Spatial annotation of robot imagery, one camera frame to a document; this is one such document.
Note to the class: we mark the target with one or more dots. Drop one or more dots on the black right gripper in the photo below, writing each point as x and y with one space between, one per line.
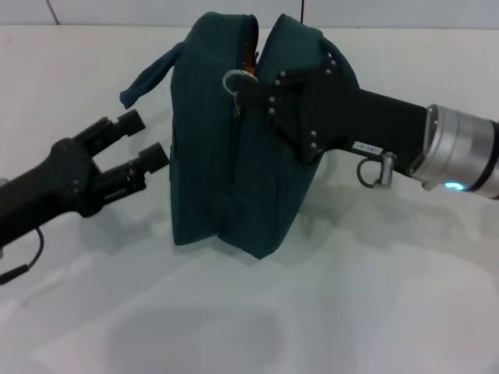
370 117

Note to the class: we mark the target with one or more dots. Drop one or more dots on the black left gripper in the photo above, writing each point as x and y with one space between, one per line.
47 183

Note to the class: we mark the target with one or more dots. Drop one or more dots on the dark teal insulated lunch bag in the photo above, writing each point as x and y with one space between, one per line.
218 163

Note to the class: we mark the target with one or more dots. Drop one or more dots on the orange yellow toy pear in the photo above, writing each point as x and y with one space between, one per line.
250 50

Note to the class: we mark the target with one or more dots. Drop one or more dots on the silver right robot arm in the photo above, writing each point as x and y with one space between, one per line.
464 152

